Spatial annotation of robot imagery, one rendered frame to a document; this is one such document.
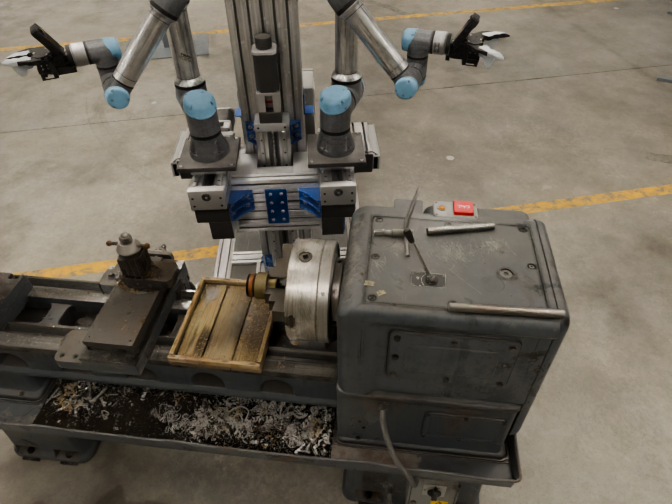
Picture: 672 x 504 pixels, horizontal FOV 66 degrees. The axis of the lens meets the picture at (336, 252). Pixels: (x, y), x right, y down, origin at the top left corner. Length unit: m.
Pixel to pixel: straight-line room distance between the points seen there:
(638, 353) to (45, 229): 3.70
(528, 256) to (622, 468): 1.44
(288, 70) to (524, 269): 1.14
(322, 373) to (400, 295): 0.45
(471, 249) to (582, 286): 1.93
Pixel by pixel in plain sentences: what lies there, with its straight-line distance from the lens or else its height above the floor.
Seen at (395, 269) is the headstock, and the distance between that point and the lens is 1.42.
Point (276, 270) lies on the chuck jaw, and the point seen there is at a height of 1.13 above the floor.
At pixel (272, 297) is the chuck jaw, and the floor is 1.11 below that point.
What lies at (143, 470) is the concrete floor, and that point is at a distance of 2.62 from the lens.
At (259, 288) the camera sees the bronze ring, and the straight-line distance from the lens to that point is 1.59.
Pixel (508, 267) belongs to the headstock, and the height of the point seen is 1.26.
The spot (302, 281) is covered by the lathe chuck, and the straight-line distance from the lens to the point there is 1.45.
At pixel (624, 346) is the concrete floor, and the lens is 3.17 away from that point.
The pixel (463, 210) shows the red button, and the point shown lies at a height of 1.27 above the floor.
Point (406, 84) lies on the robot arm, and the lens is 1.82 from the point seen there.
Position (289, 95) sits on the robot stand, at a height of 1.32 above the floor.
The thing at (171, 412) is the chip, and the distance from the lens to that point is 2.07.
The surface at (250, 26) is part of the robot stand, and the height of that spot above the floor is 1.58.
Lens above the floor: 2.26
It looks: 43 degrees down
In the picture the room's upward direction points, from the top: 1 degrees counter-clockwise
